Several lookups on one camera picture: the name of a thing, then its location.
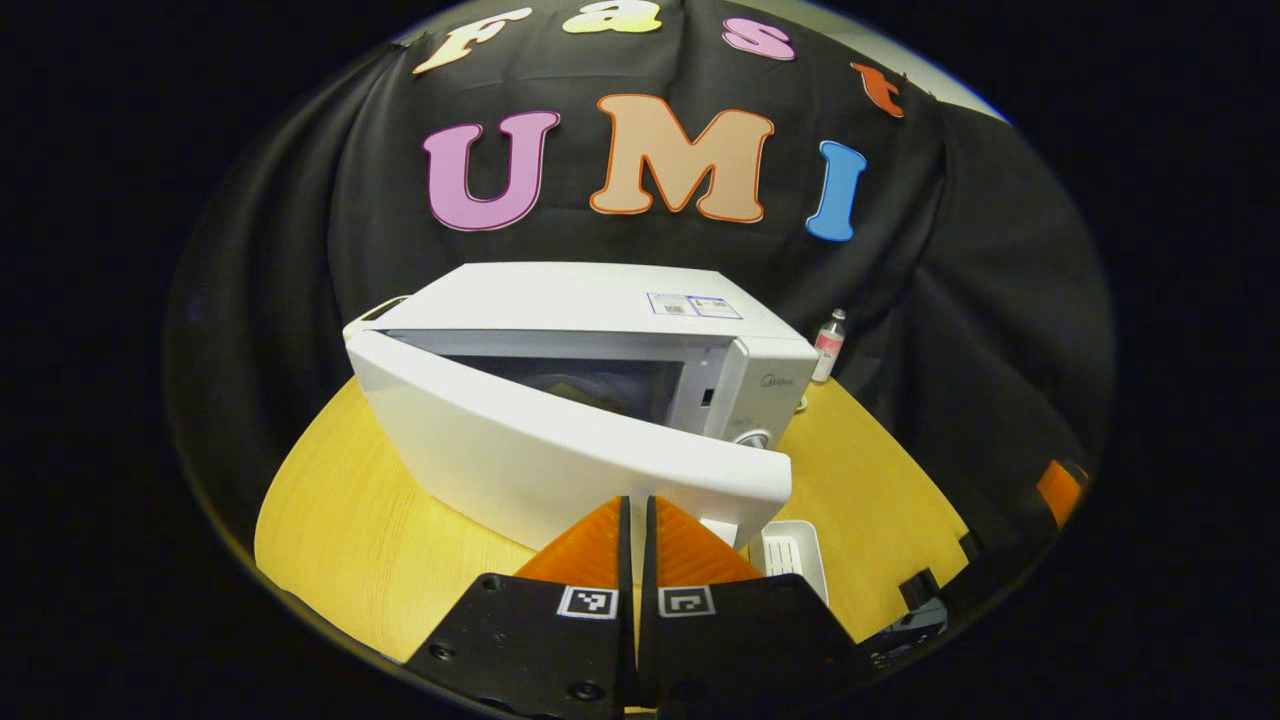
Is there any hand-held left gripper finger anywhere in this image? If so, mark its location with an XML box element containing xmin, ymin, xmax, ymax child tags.
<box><xmin>640</xmin><ymin>495</ymin><xmax>861</xmax><ymax>719</ymax></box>
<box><xmin>405</xmin><ymin>495</ymin><xmax>638</xmax><ymax>719</ymax></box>

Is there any black backdrop cloth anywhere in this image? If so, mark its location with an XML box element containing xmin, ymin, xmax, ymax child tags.
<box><xmin>165</xmin><ymin>0</ymin><xmax>1116</xmax><ymax>621</ymax></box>

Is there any clear bottle with pink label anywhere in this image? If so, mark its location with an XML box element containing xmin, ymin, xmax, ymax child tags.
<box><xmin>812</xmin><ymin>309</ymin><xmax>848</xmax><ymax>384</ymax></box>

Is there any small white plastic tray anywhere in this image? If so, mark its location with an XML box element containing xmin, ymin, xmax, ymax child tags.
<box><xmin>745</xmin><ymin>519</ymin><xmax>831</xmax><ymax>606</ymax></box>

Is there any white microwave oven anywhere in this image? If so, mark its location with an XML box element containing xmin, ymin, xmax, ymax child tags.
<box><xmin>342</xmin><ymin>262</ymin><xmax>821</xmax><ymax>553</ymax></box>

